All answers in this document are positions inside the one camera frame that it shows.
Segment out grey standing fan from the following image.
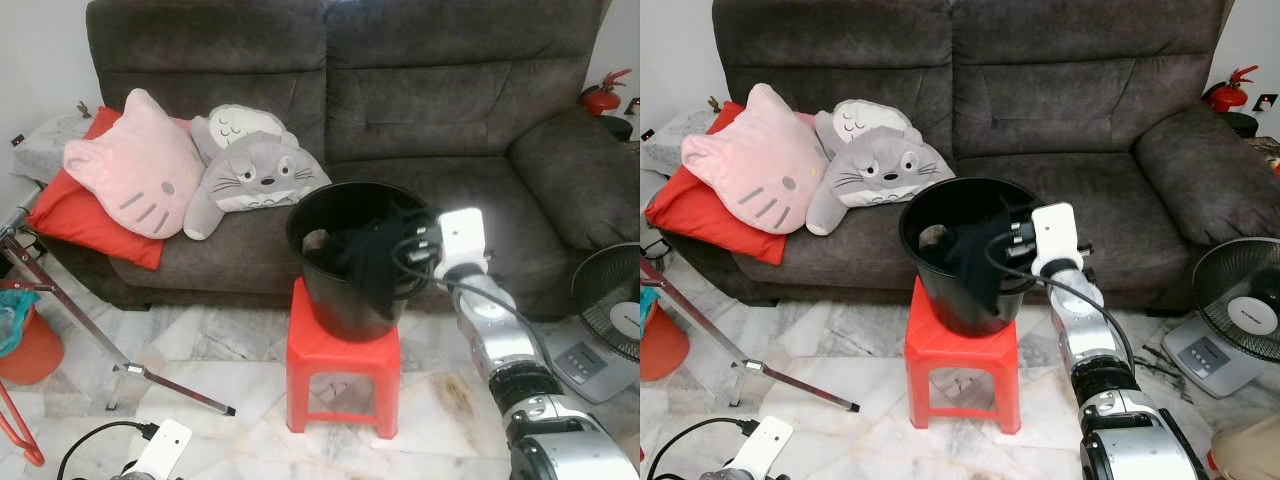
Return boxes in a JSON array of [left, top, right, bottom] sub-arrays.
[[1162, 237, 1280, 401], [545, 243, 641, 404]]

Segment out person in khaki trousers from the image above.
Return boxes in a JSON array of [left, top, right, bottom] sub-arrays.
[[1205, 415, 1280, 480]]

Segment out silver metal clothes rack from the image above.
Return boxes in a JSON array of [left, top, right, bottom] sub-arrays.
[[640, 255, 861, 413], [0, 185, 238, 417]]

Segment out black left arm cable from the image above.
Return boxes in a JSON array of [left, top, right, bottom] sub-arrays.
[[648, 418, 756, 480], [57, 420, 161, 480]]

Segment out side table lace cloth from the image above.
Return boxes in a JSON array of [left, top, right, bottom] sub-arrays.
[[640, 105, 716, 181], [12, 100, 96, 186]]

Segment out red plastic stool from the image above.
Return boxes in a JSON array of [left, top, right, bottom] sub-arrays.
[[286, 277, 401, 441], [905, 275, 1023, 435]]

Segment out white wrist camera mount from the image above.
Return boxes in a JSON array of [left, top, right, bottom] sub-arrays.
[[437, 208, 491, 281], [1030, 202, 1086, 279], [130, 418, 193, 480], [735, 415, 794, 479]]

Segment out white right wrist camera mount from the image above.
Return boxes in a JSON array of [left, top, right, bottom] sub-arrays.
[[437, 208, 491, 281], [1030, 202, 1086, 279]]

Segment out black plastic bucket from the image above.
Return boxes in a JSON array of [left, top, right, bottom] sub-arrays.
[[286, 180, 441, 343], [897, 177, 1046, 338]]

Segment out grey Totoro cushion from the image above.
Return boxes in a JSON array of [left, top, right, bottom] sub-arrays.
[[183, 130, 333, 241], [805, 125, 956, 237]]

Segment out red fire extinguisher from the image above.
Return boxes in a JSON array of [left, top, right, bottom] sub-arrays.
[[1203, 65, 1259, 113], [580, 68, 633, 117]]

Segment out red plastic hanger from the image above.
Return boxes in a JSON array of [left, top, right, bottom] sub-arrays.
[[0, 380, 46, 468]]

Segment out dark grey sofa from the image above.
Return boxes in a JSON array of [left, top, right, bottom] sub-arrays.
[[35, 0, 641, 319], [655, 0, 1280, 313]]

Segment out red cushion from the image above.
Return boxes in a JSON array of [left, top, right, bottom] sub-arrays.
[[27, 105, 166, 271], [645, 100, 791, 266]]

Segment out plain black shirt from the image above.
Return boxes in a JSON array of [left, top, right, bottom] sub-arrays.
[[335, 208, 426, 321], [940, 205, 1016, 311]]

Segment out orange bin teal liner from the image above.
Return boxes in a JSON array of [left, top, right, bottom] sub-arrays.
[[640, 285, 691, 383], [0, 280, 66, 386]]

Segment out pink cat cushion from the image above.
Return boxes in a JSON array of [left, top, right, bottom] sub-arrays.
[[63, 88, 206, 239], [680, 83, 826, 236]]

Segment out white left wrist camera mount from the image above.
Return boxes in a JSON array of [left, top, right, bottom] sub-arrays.
[[130, 418, 193, 480], [735, 415, 794, 479]]

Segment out white Totoro cushion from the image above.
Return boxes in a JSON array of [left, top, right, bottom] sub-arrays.
[[190, 104, 286, 166], [815, 98, 913, 161]]

